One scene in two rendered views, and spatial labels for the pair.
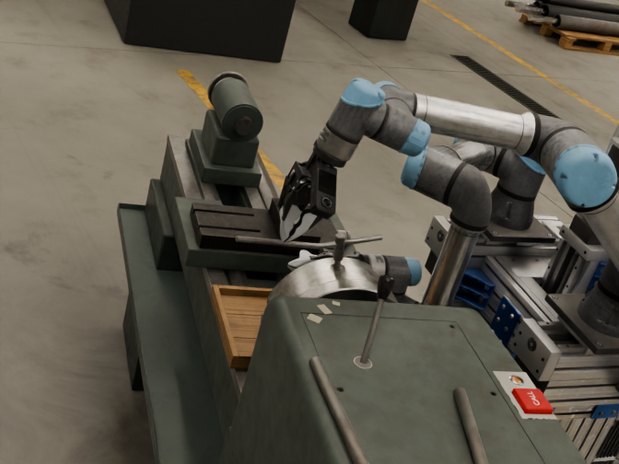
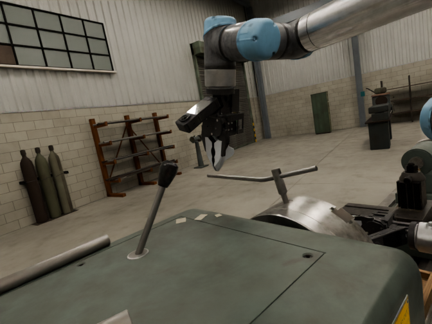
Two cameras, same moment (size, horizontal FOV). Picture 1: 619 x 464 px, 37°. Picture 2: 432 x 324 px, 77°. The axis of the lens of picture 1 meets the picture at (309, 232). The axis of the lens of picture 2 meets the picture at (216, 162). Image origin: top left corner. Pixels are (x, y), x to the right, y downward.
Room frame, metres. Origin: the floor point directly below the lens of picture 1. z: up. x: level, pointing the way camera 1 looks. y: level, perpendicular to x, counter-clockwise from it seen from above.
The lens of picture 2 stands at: (1.42, -0.63, 1.45)
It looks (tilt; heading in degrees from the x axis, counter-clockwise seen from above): 8 degrees down; 72
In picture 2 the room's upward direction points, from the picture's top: 10 degrees counter-clockwise
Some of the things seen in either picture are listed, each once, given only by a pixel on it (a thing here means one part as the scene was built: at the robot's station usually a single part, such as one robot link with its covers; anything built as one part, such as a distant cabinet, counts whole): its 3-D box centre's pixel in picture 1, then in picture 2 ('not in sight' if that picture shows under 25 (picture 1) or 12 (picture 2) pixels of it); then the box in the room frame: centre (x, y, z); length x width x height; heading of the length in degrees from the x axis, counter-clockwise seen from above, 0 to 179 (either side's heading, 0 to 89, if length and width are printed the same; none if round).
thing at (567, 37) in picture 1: (584, 33); not in sight; (10.38, -2.31, 0.07); 1.24 x 0.86 x 0.14; 123
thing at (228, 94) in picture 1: (231, 127); (423, 170); (2.86, 0.35, 1.01); 0.30 x 0.20 x 0.29; 23
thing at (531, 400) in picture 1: (531, 401); not in sight; (1.43, -0.49, 1.26); 0.06 x 0.06 x 0.02; 23
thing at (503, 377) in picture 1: (519, 405); not in sight; (1.45, -0.48, 1.23); 0.13 x 0.08 x 0.06; 23
